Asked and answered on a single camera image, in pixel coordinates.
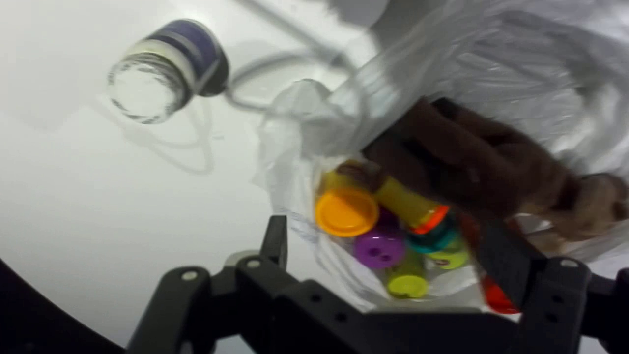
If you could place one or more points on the lime green dough tub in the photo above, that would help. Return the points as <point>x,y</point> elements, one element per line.
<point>451,256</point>
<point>408,278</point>

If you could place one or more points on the clear plastic bag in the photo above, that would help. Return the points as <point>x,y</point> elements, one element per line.
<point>498,59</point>

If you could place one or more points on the yellow tub orange lid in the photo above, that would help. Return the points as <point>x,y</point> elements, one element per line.
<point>345,209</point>

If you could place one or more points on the brown plush moose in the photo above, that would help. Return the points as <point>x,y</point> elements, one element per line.
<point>498,164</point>

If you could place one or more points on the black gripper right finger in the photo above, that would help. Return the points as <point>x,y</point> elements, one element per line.
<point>557,307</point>

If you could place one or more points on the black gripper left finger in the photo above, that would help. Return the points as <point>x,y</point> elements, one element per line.
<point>209,307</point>

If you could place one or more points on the yellow tub red-orange lid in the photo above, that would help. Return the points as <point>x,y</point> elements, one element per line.
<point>413,207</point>

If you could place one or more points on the white bottle blue label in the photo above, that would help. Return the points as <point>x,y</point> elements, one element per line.
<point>164,69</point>

